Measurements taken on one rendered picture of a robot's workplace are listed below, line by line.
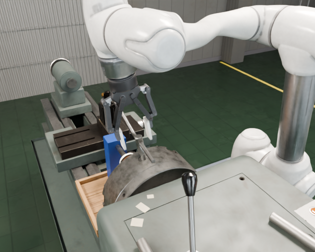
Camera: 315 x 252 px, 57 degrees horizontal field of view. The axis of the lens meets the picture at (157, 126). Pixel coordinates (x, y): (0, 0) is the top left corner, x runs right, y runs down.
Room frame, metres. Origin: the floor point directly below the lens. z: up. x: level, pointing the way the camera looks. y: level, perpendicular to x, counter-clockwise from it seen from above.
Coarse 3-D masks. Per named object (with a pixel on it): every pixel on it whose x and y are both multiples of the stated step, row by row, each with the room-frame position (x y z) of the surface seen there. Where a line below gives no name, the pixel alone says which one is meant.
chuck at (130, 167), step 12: (132, 156) 0.71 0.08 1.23; (156, 156) 0.70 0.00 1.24; (168, 156) 0.71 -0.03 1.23; (180, 156) 0.76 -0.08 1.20; (120, 168) 0.68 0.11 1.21; (132, 168) 0.66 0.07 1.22; (144, 168) 0.65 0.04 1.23; (108, 180) 0.67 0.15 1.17; (120, 180) 0.64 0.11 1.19; (108, 192) 0.64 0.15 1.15; (120, 192) 0.61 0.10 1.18; (108, 204) 0.62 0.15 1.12
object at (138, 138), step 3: (135, 135) 0.69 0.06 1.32; (138, 135) 0.69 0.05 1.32; (141, 135) 0.69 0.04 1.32; (135, 138) 0.68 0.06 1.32; (138, 138) 0.68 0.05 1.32; (141, 138) 0.68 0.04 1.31; (135, 141) 0.69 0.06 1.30; (138, 141) 0.68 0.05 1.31; (141, 141) 0.68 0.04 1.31; (138, 144) 0.68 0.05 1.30; (138, 147) 0.68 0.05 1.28; (138, 150) 0.68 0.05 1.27; (141, 150) 0.68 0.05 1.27; (141, 153) 0.68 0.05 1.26; (144, 153) 0.69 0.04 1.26; (141, 156) 0.69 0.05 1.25; (144, 156) 0.69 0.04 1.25; (141, 159) 0.69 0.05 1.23; (144, 159) 0.69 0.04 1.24
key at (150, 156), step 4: (112, 100) 0.87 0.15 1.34; (124, 116) 0.80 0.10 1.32; (124, 120) 0.78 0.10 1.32; (128, 124) 0.76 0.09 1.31; (128, 128) 0.75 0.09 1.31; (132, 128) 0.75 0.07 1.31; (132, 132) 0.73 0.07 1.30; (140, 144) 0.67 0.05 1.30; (144, 148) 0.65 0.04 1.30; (144, 152) 0.64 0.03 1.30; (148, 152) 0.63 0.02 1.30; (148, 156) 0.62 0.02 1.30; (152, 156) 0.62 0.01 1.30; (152, 160) 0.60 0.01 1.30
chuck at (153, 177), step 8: (152, 168) 0.65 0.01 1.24; (160, 168) 0.65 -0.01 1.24; (168, 168) 0.65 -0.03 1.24; (176, 168) 0.66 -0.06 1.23; (184, 168) 0.67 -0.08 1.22; (192, 168) 0.70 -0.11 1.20; (136, 176) 0.63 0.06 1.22; (144, 176) 0.62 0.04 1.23; (152, 176) 0.62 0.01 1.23; (160, 176) 0.63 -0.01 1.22; (168, 176) 0.64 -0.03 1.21; (176, 176) 0.66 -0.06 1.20; (128, 184) 0.62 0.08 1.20; (136, 184) 0.61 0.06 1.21; (144, 184) 0.61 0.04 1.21; (152, 184) 0.62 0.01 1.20; (160, 184) 0.63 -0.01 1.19; (128, 192) 0.59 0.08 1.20; (136, 192) 0.60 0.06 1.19
